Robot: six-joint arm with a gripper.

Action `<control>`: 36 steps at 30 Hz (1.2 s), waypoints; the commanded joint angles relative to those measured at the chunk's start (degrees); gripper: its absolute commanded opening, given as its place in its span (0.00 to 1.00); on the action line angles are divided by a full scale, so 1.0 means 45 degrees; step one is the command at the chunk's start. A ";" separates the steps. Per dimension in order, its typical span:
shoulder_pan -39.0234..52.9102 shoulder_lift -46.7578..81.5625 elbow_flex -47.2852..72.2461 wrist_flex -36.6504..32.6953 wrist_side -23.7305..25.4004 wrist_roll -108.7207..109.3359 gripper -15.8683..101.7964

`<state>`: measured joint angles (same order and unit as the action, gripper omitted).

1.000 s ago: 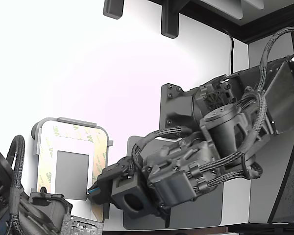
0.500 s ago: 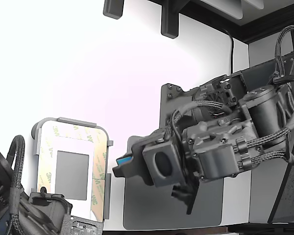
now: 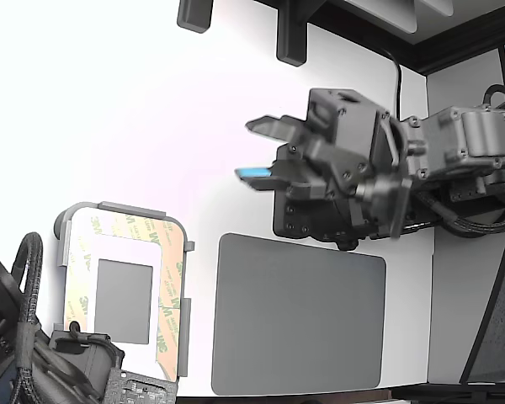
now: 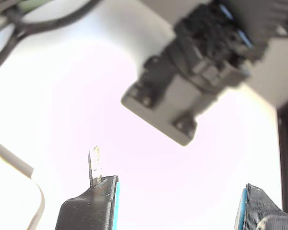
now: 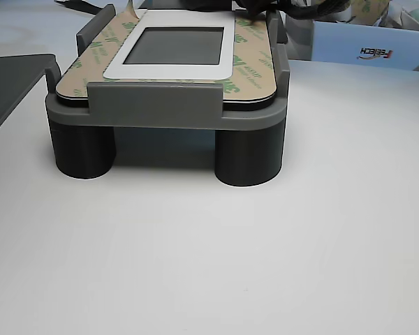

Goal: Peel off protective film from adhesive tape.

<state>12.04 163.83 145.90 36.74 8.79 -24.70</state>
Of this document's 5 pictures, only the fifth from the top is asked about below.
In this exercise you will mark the discarded tan 3M film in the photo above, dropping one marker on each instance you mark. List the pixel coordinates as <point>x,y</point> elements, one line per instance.
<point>366,8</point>

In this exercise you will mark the dark grey flat tray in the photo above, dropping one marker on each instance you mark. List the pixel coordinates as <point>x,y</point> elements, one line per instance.
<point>10,87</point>

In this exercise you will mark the device panel with adhesive liner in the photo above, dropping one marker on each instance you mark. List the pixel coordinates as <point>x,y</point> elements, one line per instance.
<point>255,70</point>

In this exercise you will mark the grey device holder fixture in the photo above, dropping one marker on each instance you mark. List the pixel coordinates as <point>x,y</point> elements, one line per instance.
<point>153,104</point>

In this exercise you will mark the white Feetech cardboard box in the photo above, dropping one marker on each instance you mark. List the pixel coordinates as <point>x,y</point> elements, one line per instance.
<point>352,42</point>

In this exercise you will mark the white-framed screen device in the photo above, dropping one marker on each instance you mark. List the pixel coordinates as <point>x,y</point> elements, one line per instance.
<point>181,71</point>

